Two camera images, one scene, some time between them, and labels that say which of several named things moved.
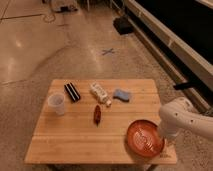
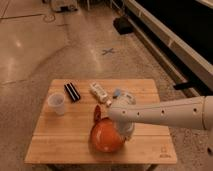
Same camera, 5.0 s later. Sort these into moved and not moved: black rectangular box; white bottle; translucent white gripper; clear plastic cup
Moved: translucent white gripper
Not moved: black rectangular box; clear plastic cup; white bottle
